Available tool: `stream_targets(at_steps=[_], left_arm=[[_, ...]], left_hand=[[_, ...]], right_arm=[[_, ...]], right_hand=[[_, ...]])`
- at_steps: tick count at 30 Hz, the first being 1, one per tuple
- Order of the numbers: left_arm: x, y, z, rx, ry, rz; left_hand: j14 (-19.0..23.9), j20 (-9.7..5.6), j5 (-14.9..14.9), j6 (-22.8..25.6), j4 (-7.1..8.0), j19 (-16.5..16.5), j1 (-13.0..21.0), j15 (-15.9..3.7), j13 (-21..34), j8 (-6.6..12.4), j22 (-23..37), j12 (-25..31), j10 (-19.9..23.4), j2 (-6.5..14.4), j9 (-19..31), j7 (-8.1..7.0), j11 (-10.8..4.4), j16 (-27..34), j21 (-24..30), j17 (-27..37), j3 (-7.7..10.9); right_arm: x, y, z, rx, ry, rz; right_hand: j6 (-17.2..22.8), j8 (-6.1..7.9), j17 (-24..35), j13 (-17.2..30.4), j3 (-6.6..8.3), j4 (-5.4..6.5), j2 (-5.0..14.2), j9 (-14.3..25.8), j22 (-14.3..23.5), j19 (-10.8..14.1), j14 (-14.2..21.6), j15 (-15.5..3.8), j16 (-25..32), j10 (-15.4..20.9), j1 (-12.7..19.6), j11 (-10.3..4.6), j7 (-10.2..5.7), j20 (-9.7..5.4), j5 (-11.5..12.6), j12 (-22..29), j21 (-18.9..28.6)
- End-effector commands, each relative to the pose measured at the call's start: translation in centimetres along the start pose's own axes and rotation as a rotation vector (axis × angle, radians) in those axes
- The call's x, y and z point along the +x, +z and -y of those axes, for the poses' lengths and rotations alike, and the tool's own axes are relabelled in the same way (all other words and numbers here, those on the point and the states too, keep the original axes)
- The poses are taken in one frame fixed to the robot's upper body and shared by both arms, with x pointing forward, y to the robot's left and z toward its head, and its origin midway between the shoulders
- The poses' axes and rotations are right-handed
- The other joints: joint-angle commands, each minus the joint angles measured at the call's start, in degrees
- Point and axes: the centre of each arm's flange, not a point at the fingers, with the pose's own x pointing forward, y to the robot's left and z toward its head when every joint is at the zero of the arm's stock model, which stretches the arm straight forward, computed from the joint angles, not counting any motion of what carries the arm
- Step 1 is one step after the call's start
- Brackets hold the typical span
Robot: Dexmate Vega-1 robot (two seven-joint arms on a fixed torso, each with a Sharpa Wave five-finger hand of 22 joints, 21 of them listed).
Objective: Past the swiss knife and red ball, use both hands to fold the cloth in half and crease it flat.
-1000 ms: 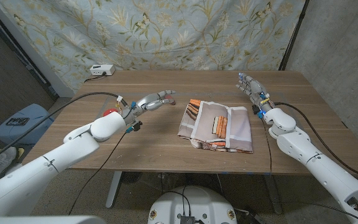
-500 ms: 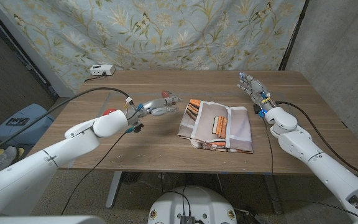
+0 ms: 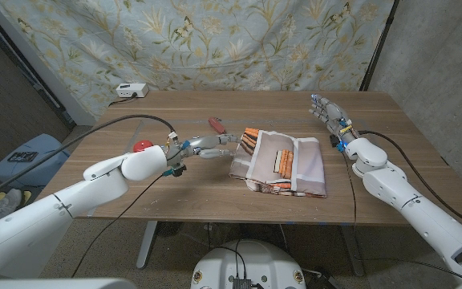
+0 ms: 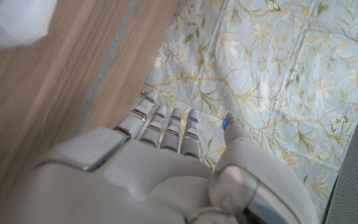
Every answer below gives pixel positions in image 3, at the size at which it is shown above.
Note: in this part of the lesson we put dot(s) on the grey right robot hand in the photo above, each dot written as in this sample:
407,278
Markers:
335,118

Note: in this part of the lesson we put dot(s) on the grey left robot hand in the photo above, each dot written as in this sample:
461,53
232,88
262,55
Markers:
199,142

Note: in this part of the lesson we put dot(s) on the beige orange patterned cloth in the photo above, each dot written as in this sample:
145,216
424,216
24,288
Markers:
271,160

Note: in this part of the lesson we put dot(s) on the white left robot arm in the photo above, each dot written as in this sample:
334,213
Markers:
54,212

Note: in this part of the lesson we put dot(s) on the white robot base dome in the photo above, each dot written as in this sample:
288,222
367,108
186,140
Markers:
251,261

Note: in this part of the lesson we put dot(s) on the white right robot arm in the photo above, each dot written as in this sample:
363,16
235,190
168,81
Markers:
415,212

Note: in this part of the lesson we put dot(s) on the red swiss knife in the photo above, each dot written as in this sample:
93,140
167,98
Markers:
216,124

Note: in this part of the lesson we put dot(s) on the red ball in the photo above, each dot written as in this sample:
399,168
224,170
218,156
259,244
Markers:
142,145

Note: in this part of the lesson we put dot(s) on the floral printed backdrop cloth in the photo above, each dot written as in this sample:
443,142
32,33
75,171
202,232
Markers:
215,40

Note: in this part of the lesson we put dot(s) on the black flat device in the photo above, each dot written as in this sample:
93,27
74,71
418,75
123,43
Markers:
22,156

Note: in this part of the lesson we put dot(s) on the black backdrop stand pole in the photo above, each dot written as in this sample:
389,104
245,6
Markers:
377,48

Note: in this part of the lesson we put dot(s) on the white power strip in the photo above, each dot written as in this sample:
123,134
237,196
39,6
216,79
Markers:
131,90

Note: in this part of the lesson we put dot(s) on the grey table leg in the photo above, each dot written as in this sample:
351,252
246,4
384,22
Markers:
353,253
147,245

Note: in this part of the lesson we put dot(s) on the white robot torso panel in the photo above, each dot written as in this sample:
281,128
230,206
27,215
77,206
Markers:
54,283

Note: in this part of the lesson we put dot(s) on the grey sneaker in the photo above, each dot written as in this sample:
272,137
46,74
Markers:
2,204

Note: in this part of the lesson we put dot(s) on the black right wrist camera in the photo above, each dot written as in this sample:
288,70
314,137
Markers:
335,141

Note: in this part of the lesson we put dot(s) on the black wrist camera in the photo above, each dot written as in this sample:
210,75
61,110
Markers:
177,170
335,141

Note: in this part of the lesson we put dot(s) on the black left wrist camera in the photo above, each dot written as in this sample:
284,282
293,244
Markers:
177,170

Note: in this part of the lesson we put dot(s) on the dark slanted wall rail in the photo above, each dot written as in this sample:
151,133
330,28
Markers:
34,82

